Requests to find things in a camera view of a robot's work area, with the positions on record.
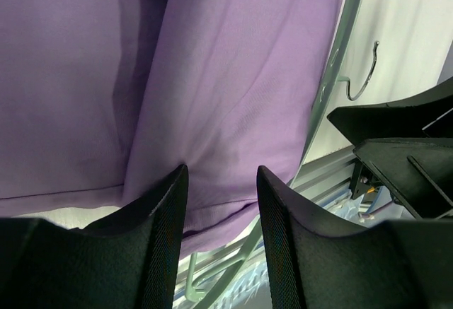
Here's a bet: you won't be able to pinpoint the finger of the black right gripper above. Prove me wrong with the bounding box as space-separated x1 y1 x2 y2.
327 78 452 146
354 138 452 219

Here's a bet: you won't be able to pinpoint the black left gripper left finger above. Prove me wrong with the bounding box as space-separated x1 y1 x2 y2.
1 165 188 308

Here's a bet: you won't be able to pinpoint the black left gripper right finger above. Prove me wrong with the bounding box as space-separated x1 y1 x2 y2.
256 166 452 308

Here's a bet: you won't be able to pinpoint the pale green clothes hanger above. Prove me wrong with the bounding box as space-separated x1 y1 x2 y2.
173 0 369 308

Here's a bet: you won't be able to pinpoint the purple trousers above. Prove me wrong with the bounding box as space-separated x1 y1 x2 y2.
1 0 343 257

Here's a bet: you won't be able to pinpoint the aluminium mounting rail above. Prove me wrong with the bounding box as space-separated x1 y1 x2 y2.
173 146 408 309

